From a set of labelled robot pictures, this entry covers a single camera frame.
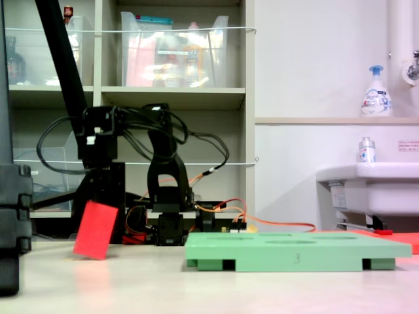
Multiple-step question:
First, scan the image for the red square block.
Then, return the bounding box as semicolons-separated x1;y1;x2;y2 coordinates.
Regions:
73;200;119;261

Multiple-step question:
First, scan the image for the black tripod brace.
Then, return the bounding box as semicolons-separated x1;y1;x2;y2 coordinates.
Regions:
31;191;78;211

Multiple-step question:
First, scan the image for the notched black stack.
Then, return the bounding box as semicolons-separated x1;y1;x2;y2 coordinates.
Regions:
0;164;34;297

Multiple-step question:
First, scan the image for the beige shelf unit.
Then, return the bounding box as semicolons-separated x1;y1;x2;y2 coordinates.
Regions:
0;0;256;220

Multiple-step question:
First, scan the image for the pink pack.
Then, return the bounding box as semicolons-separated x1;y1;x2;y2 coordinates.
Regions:
126;35;155;87

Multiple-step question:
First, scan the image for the dark glass bottle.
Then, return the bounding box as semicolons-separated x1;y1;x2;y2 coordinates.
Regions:
5;35;27;86

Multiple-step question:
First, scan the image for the teal topped pack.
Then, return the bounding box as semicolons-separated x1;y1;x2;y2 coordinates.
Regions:
135;16;173;32

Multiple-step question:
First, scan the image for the large clear plastic bin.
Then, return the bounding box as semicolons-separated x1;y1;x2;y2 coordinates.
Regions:
120;11;230;88

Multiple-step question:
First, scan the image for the spray bottle with pink cap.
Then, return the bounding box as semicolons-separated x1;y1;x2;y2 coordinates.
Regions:
186;22;201;50

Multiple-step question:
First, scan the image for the green shape sorting board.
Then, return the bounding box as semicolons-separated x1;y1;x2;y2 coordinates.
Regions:
184;231;412;273

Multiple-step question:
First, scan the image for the white sink sticker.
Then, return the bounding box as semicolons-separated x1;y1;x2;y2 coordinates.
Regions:
329;181;348;209

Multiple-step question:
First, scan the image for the small clear sanitizer bottle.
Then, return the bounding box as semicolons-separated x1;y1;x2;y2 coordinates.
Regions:
356;136;377;164

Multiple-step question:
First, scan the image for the white sink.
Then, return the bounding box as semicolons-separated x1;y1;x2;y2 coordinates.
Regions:
316;162;419;217

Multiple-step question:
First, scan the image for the white soap pump bottle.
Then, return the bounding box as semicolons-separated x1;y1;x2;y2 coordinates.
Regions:
361;65;393;118

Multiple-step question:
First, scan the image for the metal faucet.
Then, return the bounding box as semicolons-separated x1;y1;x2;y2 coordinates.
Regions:
401;50;419;82

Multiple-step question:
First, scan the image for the white shelf cord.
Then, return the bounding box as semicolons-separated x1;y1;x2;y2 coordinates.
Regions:
12;156;260;167
5;26;257;34

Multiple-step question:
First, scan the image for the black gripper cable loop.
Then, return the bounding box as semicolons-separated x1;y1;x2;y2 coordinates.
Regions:
36;116;99;176

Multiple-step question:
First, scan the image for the thin black cable pair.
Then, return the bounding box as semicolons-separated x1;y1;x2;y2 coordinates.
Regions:
124;107;230;174

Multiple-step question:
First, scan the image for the circuit board with wires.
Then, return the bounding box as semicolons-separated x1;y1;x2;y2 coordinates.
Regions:
221;222;249;234

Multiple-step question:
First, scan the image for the orange wire pair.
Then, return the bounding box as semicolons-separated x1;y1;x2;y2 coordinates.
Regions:
156;171;318;234

